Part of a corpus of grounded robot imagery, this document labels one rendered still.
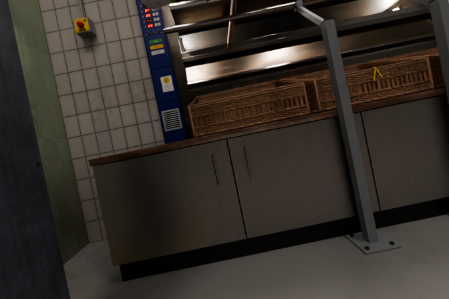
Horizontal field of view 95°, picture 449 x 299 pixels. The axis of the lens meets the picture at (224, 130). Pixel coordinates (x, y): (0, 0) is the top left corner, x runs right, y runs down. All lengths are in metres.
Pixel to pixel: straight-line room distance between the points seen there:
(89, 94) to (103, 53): 0.30
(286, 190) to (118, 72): 1.33
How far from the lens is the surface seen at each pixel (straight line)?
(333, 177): 1.04
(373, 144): 1.12
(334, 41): 1.03
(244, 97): 0.96
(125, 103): 1.61
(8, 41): 0.74
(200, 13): 1.58
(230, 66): 1.52
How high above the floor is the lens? 0.59
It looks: level
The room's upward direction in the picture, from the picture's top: 12 degrees counter-clockwise
